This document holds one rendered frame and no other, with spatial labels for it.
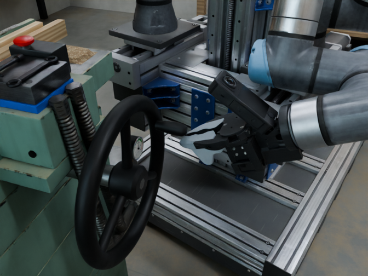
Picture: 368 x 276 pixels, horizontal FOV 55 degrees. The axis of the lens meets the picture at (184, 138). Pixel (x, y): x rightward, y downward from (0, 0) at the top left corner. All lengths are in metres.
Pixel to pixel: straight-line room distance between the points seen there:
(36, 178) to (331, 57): 0.48
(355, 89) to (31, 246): 0.61
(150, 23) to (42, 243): 0.73
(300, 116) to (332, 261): 1.12
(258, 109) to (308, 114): 0.07
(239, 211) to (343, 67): 0.89
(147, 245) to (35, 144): 1.05
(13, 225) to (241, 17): 0.81
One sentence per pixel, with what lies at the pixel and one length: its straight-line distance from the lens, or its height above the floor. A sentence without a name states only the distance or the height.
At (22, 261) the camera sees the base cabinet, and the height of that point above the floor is 0.66.
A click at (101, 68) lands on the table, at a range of 0.82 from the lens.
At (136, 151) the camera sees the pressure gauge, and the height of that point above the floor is 0.66.
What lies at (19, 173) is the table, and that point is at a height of 0.87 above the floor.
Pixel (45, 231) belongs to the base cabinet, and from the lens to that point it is 0.77.
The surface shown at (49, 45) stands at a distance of 0.61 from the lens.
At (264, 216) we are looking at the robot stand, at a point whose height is 0.21.
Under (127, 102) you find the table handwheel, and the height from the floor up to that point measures 0.95.
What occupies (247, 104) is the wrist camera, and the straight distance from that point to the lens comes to 0.54.
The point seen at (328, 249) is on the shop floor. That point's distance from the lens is 1.62.
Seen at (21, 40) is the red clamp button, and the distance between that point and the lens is 0.60.
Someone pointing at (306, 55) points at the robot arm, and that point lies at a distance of 0.60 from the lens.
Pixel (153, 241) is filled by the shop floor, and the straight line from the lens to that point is 1.54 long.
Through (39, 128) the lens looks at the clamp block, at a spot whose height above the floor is 0.94.
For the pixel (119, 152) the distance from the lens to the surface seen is 0.98.
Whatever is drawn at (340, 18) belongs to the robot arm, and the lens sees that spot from 0.93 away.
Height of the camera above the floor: 1.22
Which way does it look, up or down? 36 degrees down
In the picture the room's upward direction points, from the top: straight up
